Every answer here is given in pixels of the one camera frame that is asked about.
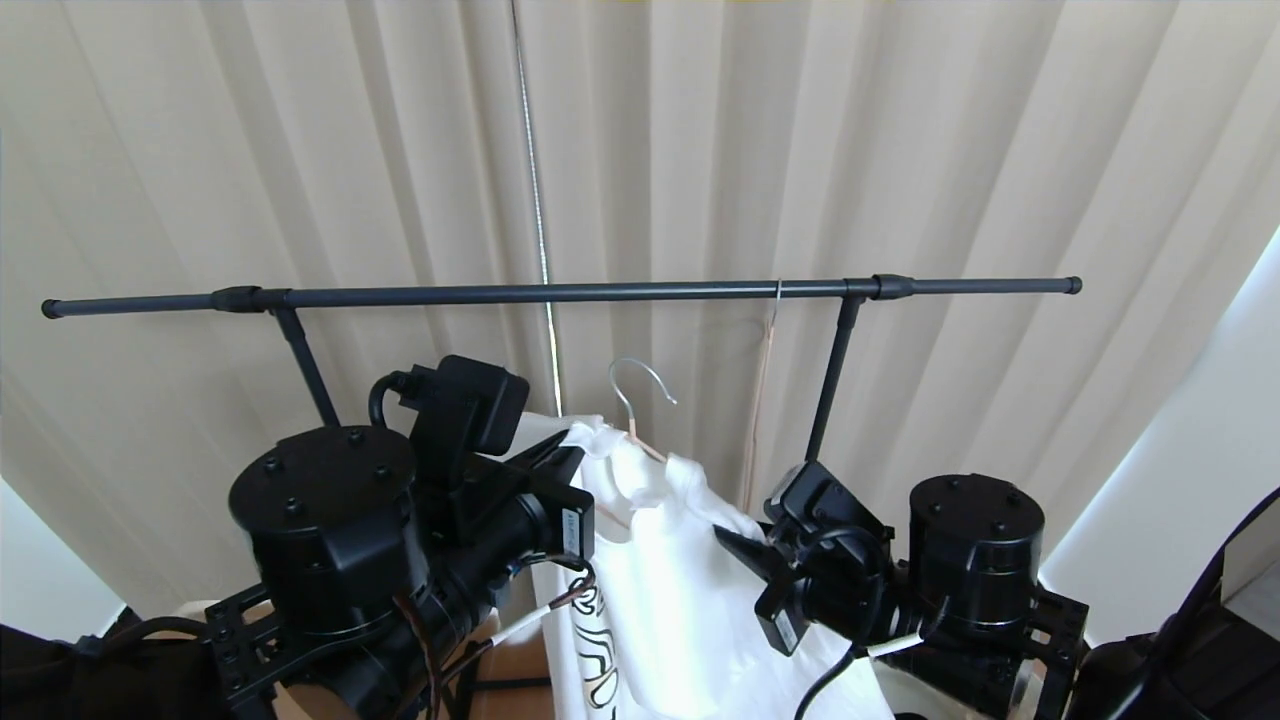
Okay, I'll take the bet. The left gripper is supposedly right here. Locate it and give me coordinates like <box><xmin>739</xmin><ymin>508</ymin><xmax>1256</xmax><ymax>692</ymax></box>
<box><xmin>455</xmin><ymin>483</ymin><xmax>598</xmax><ymax>611</ymax></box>

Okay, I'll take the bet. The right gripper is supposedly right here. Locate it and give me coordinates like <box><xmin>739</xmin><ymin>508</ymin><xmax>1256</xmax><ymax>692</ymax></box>
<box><xmin>757</xmin><ymin>545</ymin><xmax>906</xmax><ymax>656</ymax></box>

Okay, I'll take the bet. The white printed shirt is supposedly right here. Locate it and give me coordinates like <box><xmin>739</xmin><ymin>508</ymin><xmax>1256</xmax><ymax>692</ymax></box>
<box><xmin>508</xmin><ymin>412</ymin><xmax>896</xmax><ymax>720</ymax></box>

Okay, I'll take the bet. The pink clothes hanger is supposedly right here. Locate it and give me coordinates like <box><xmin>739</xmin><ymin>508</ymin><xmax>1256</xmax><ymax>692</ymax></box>
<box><xmin>608</xmin><ymin>357</ymin><xmax>681</xmax><ymax>466</ymax></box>
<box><xmin>742</xmin><ymin>278</ymin><xmax>786</xmax><ymax>513</ymax></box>

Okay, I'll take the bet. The black clothes rack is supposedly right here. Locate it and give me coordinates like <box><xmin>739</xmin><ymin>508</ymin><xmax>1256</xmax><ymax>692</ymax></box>
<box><xmin>40</xmin><ymin>273</ymin><xmax>1084</xmax><ymax>720</ymax></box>

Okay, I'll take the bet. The beige curtain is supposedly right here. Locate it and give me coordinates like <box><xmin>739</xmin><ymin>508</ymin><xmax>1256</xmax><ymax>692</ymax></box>
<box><xmin>0</xmin><ymin>0</ymin><xmax>1280</xmax><ymax>621</ymax></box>

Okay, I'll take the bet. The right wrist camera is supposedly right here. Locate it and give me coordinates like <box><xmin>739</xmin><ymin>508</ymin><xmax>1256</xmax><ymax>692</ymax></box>
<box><xmin>765</xmin><ymin>460</ymin><xmax>896</xmax><ymax>561</ymax></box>

